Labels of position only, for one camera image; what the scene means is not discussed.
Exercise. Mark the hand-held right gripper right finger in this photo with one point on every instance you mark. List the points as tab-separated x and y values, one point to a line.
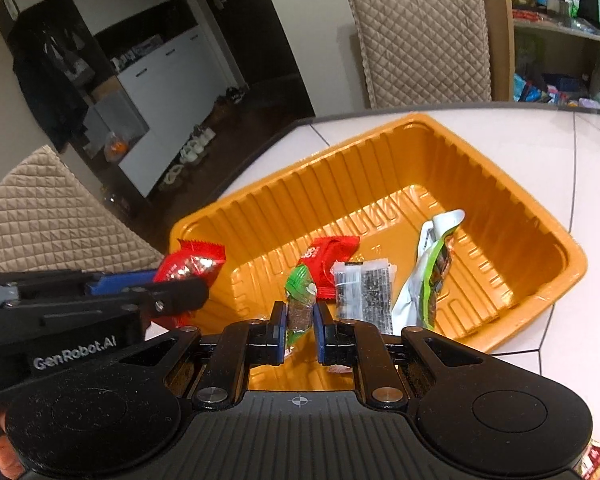
322	332

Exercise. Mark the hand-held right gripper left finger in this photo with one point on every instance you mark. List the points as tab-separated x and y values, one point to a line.
280	332

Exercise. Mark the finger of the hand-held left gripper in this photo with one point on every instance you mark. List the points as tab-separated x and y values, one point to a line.
175	297
120	282

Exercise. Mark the large red snack packet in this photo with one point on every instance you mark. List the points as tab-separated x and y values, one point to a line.
190	262

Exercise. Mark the small green candy packet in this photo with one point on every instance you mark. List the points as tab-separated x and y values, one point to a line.
300	285

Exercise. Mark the clear dark snack packet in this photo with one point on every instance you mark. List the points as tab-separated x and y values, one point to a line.
365	290

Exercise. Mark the red white-print candy packet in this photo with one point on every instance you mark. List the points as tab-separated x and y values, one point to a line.
327	260

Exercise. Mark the silver green snack packet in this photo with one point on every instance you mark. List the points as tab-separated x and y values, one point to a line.
420	280

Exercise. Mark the orange plastic tray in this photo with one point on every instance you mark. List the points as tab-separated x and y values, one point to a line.
380	170

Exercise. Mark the red yellow candy packet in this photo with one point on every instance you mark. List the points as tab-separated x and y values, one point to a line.
595	460

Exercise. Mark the person's left hand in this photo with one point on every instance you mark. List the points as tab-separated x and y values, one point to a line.
5	455

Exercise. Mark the beige quilted chair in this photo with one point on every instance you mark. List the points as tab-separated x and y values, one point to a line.
420	35
45	210

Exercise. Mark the orange bag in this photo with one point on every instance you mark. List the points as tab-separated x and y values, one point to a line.
116	146

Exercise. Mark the white shoes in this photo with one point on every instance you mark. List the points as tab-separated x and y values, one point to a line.
197	147

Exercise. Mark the white cabinet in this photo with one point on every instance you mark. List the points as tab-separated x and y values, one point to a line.
180	90

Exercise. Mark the dark hanging coat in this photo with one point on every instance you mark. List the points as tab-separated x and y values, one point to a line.
40	85

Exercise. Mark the dark door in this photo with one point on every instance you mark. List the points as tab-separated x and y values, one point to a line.
260	35

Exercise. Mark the wooden shelf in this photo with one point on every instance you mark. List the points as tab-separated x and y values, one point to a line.
555	30

